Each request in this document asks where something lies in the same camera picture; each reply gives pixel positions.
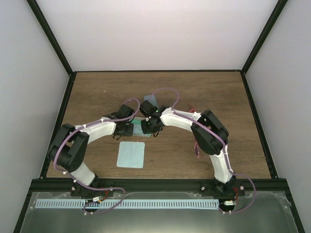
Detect green glasses case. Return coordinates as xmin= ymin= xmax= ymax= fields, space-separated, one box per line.
xmin=132 ymin=116 xmax=151 ymax=137

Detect pink sunglasses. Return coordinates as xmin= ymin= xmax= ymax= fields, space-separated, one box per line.
xmin=194 ymin=140 xmax=207 ymax=158

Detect light blue cloth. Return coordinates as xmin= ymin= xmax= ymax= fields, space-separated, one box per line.
xmin=133 ymin=120 xmax=145 ymax=136
xmin=117 ymin=141 xmax=145 ymax=169

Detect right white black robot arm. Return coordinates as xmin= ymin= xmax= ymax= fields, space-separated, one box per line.
xmin=139 ymin=100 xmax=236 ymax=196

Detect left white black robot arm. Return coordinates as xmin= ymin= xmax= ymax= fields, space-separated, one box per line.
xmin=47 ymin=104 xmax=137 ymax=196

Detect red sunglasses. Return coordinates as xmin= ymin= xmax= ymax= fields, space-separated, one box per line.
xmin=179 ymin=98 xmax=196 ymax=113

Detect closed blue-grey glasses case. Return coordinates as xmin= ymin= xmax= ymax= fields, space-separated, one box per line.
xmin=144 ymin=95 xmax=157 ymax=105

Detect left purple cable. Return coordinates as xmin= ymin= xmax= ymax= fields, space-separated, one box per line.
xmin=52 ymin=97 xmax=141 ymax=216

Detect purple cable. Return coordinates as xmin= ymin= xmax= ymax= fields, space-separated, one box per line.
xmin=52 ymin=97 xmax=141 ymax=216
xmin=149 ymin=87 xmax=257 ymax=216

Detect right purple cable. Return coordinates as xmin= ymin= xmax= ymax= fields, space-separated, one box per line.
xmin=149 ymin=87 xmax=257 ymax=216

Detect black aluminium frame rail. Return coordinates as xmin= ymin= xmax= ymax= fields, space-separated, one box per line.
xmin=29 ymin=178 xmax=289 ymax=197

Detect light blue slotted cable duct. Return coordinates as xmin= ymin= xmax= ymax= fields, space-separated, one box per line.
xmin=35 ymin=199 xmax=219 ymax=210

